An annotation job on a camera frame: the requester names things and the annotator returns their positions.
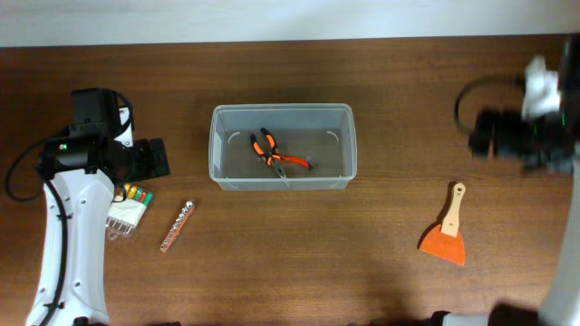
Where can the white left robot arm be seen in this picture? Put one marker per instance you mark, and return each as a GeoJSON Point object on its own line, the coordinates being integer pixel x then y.
{"type": "Point", "coordinates": [81, 166]}

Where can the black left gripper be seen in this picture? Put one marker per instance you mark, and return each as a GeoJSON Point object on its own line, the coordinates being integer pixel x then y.
{"type": "Point", "coordinates": [152, 163]}

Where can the red handled small cutters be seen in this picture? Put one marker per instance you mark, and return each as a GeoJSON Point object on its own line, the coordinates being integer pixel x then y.
{"type": "Point", "coordinates": [296, 160]}

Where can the coloured screwdriver bit set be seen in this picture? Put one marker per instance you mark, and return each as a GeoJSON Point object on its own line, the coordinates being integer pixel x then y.
{"type": "Point", "coordinates": [126, 211]}

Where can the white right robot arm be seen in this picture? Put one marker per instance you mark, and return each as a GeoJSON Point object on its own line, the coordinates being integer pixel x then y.
{"type": "Point", "coordinates": [561, 305]}

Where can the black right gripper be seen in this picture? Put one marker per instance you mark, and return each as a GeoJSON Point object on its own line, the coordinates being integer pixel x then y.
{"type": "Point", "coordinates": [505, 125]}

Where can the orange black long-nose pliers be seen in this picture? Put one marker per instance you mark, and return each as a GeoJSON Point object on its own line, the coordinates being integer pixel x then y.
{"type": "Point", "coordinates": [270, 156]}

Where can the clear plastic container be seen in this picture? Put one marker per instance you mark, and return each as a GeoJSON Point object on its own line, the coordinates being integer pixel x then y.
{"type": "Point", "coordinates": [322, 133]}

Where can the orange scraper wooden handle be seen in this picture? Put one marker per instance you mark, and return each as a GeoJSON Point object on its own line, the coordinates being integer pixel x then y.
{"type": "Point", "coordinates": [444, 240]}

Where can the orange socket bit rail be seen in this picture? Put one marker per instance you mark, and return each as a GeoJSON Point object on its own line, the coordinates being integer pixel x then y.
{"type": "Point", "coordinates": [172, 235]}

